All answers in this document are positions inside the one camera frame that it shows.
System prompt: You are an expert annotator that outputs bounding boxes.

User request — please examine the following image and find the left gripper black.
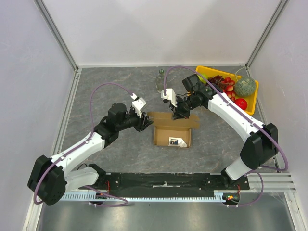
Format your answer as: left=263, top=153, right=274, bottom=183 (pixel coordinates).
left=117, top=107, right=153, bottom=132

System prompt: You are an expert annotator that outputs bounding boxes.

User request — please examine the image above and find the brown cardboard box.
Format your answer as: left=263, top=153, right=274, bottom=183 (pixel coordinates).
left=148, top=112, right=200, bottom=148

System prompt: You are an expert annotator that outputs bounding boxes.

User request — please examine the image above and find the small white packet blue label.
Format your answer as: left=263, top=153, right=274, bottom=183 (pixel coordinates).
left=168, top=137, right=187, bottom=148

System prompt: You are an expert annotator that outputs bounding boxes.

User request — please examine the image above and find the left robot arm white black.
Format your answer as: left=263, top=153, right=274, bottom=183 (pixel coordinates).
left=27, top=98, right=153, bottom=205

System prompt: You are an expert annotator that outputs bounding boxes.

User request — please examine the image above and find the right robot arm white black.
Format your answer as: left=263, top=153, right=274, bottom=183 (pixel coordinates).
left=161, top=74, right=278, bottom=190

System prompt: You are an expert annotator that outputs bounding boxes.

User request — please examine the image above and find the clear glass bottle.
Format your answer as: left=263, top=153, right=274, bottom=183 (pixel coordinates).
left=155, top=69, right=165, bottom=93

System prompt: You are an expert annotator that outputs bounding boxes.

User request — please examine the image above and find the green apple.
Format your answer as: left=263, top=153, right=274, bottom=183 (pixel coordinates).
left=198, top=74, right=208, bottom=83

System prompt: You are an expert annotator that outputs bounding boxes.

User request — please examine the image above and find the purple grape bunch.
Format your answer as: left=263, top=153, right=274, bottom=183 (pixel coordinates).
left=207, top=75, right=224, bottom=87

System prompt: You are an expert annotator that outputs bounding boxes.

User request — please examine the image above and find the red apple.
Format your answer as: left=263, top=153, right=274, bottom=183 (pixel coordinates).
left=234, top=98, right=248, bottom=110

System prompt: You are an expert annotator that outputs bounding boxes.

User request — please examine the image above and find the netted green melon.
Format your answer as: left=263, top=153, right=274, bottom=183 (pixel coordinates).
left=234, top=77, right=257, bottom=98

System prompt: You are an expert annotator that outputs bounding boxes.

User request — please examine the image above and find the yellow plastic tray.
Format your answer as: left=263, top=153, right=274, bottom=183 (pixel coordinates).
left=196, top=66, right=259, bottom=115

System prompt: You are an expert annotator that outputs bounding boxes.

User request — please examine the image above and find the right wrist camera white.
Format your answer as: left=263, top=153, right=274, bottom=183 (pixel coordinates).
left=161, top=88, right=177, bottom=107

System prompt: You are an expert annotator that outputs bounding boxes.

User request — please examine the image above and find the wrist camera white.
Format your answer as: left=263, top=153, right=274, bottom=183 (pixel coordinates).
left=131, top=93, right=147, bottom=118
left=161, top=88, right=177, bottom=107

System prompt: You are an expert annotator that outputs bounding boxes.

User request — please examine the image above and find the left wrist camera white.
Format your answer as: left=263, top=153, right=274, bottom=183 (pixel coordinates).
left=131, top=93, right=147, bottom=118

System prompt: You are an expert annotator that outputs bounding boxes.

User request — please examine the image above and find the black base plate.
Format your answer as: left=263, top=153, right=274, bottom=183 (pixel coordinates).
left=94, top=172, right=250, bottom=197

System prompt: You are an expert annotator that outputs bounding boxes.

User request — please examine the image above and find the white slotted cable duct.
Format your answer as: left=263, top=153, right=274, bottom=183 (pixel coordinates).
left=60, top=190, right=235, bottom=203

